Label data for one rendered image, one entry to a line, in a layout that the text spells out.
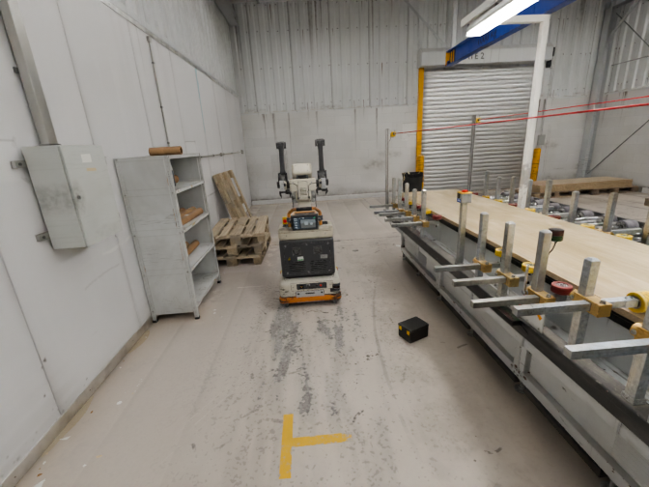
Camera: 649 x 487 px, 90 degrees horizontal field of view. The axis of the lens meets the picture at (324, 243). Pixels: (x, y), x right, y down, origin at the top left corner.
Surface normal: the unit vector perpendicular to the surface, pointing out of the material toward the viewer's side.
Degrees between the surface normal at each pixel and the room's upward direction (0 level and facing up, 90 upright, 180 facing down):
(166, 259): 90
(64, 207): 90
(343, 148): 90
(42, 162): 90
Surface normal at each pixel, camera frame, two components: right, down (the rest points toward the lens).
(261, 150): 0.07, 0.29
